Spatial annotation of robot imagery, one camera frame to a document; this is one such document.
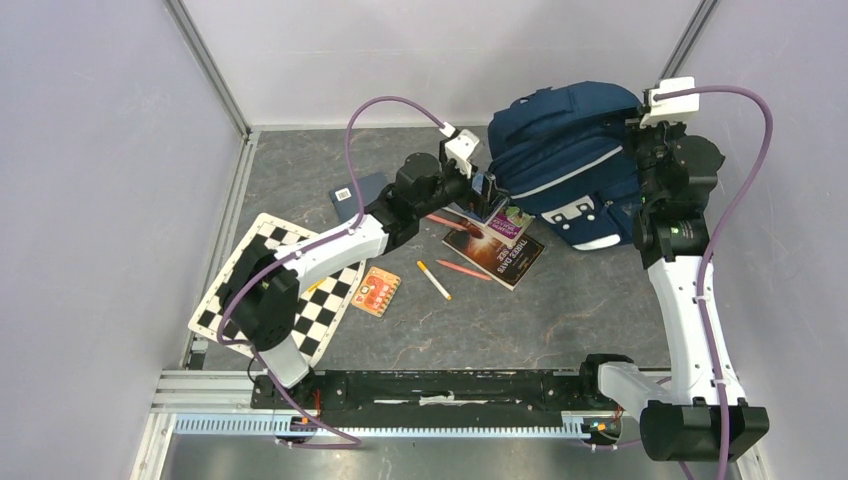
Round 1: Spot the purple Treehouse book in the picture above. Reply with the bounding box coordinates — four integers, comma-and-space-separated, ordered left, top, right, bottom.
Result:
444, 200, 534, 247

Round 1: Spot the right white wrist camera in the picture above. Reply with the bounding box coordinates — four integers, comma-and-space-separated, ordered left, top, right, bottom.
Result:
639, 76, 700, 129

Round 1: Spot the orange card pack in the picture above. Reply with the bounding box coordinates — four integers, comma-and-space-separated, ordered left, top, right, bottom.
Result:
351, 267, 401, 317

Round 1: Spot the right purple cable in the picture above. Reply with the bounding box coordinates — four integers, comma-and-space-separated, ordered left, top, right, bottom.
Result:
592, 85, 774, 480

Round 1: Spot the orange pencil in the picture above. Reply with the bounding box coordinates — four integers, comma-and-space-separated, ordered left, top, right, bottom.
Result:
436, 259, 492, 281
426, 214, 467, 231

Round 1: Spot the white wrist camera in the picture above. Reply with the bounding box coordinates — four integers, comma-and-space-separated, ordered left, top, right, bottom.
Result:
440, 122, 481, 179
639, 76, 700, 129

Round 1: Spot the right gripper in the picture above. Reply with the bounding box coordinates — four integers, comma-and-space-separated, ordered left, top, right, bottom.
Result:
623, 103, 689, 208

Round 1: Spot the yellow white marker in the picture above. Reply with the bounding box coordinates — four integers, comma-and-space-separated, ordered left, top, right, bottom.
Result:
416, 260, 452, 301

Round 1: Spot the aluminium frame rail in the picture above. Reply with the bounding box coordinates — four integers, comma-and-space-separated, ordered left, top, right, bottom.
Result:
150, 370, 670, 440

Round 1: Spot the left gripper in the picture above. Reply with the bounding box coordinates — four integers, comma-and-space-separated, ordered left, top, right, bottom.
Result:
414, 140, 507, 219

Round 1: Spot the Three Days dark book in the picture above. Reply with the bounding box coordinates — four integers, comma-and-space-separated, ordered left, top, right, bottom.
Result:
442, 219, 545, 291

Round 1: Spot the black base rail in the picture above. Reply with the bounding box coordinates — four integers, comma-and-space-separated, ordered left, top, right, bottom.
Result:
250, 370, 618, 428

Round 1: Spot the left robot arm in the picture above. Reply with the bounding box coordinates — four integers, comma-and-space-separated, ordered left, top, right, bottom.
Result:
222, 153, 502, 408

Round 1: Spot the navy blue backpack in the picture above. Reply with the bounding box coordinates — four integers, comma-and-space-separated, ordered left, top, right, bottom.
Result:
487, 81, 642, 251

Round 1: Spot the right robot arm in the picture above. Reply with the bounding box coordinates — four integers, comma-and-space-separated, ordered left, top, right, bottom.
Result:
577, 121, 770, 463

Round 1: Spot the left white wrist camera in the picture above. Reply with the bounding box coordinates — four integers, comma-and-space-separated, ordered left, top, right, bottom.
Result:
440, 122, 481, 179

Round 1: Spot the checkerboard calibration board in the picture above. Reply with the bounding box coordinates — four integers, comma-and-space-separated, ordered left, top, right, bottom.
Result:
188, 213, 365, 367

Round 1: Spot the dark blue notebook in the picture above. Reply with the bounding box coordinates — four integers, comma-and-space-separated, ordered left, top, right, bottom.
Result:
328, 172, 388, 223

